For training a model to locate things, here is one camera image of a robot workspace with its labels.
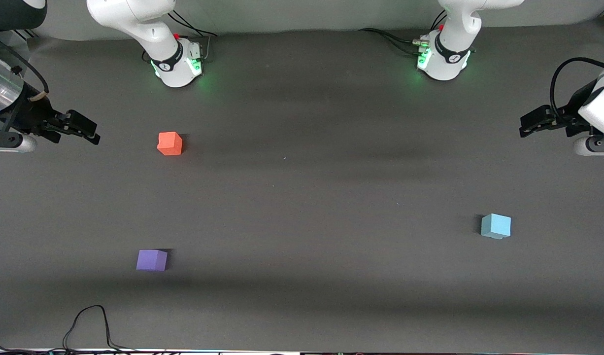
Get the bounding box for orange foam block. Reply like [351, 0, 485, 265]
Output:
[157, 131, 183, 156]

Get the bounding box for black looped table cable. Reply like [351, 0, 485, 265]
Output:
[62, 304, 137, 352]

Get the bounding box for light blue foam block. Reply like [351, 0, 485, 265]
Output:
[480, 213, 512, 240]

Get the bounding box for black left arm base cables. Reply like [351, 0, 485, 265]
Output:
[358, 9, 448, 56]

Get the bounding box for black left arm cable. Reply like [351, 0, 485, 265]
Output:
[550, 57, 604, 125]

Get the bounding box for purple foam block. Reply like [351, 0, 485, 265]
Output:
[136, 249, 168, 272]

